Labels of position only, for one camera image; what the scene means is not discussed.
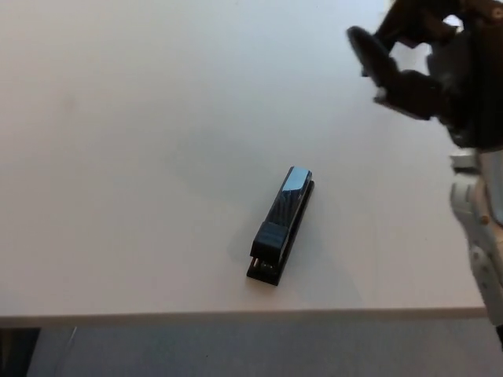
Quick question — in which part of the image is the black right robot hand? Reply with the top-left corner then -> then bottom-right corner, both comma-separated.
345,0 -> 503,152

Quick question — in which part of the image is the black stapler with glossy top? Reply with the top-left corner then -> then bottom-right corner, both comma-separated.
245,165 -> 317,287

